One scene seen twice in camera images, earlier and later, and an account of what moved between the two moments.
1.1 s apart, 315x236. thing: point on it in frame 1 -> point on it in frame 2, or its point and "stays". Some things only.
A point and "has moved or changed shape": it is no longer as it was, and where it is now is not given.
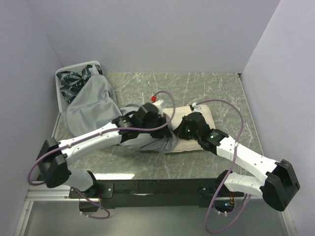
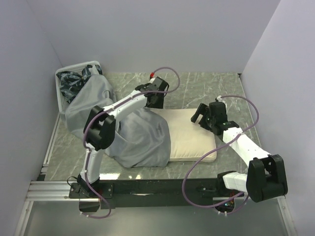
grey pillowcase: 93,105 has moved or changed shape
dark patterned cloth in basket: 70,82 stays
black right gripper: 179,131 -> 201,110
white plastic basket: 63,103 stays
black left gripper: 164,132 -> 159,103
